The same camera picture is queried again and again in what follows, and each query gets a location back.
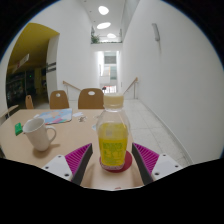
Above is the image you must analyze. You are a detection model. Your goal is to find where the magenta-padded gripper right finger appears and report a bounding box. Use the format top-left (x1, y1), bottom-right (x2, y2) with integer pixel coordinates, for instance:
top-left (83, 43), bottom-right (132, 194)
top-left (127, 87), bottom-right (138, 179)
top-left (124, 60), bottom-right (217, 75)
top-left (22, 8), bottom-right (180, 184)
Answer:
top-left (130, 142), bottom-right (184, 186)

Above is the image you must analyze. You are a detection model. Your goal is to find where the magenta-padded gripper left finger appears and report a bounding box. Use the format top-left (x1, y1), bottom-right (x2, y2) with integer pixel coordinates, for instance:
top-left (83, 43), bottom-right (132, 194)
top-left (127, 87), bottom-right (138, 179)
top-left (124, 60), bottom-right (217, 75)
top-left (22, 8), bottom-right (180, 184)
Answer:
top-left (41, 142), bottom-right (94, 187)

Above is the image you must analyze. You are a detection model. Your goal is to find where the clear bottle with yellow drink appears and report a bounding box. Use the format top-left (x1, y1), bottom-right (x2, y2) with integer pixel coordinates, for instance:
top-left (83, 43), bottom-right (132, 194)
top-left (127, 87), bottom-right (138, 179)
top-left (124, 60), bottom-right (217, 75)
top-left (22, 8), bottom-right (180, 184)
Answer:
top-left (95, 93), bottom-right (130, 171)

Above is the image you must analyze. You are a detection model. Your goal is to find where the flat round red coaster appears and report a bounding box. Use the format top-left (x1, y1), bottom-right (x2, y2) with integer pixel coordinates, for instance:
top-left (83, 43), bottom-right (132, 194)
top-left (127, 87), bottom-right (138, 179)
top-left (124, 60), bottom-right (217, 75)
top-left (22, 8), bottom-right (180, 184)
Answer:
top-left (98, 149), bottom-right (133, 174)

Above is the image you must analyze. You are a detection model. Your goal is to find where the cream ceramic mug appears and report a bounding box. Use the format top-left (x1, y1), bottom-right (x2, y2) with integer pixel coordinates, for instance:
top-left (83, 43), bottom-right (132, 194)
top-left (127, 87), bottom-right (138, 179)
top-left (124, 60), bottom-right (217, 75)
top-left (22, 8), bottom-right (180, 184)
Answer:
top-left (22, 117), bottom-right (58, 153)

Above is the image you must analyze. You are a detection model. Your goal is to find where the light blue printed mat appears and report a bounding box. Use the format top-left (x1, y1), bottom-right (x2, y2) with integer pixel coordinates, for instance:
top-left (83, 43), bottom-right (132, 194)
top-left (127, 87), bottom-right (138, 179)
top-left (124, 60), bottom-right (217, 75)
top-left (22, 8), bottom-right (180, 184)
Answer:
top-left (34, 107), bottom-right (74, 126)

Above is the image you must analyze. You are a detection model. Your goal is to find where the wooden chair with round hole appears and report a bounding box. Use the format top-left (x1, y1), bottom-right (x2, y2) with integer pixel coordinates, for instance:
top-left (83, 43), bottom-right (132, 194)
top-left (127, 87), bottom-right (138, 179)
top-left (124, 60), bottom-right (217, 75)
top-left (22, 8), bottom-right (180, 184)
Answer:
top-left (77, 87), bottom-right (105, 110)
top-left (25, 94), bottom-right (35, 110)
top-left (49, 89), bottom-right (70, 110)

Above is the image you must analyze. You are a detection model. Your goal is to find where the wooden stair handrail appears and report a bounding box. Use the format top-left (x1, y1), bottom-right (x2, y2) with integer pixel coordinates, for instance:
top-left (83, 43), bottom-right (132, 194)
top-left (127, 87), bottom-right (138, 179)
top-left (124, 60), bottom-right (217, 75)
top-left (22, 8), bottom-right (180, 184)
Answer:
top-left (62, 80), bottom-right (82, 93)
top-left (123, 77), bottom-right (139, 95)

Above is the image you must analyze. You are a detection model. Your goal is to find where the small wooden side table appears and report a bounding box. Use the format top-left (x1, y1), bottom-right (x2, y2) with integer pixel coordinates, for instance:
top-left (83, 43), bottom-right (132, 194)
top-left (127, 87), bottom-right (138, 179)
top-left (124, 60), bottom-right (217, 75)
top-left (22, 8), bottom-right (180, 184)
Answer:
top-left (0, 104), bottom-right (20, 120)

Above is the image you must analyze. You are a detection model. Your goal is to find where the white hanging sign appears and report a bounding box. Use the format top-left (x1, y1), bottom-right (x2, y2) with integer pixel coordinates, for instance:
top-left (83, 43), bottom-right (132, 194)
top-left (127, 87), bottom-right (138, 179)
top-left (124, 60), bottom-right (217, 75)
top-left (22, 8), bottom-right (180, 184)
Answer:
top-left (11, 53), bottom-right (30, 74)

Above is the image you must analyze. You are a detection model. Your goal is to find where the green potted plant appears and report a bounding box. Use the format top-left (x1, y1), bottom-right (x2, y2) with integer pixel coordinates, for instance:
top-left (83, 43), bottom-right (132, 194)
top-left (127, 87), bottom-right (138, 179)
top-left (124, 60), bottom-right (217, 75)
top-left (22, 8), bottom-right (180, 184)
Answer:
top-left (90, 33), bottom-right (101, 45)

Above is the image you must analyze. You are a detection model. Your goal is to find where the oval ceiling lights group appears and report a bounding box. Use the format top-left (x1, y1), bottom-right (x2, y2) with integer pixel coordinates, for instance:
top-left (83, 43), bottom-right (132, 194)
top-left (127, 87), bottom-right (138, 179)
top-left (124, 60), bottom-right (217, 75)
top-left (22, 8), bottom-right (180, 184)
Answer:
top-left (96, 5), bottom-right (118, 39)

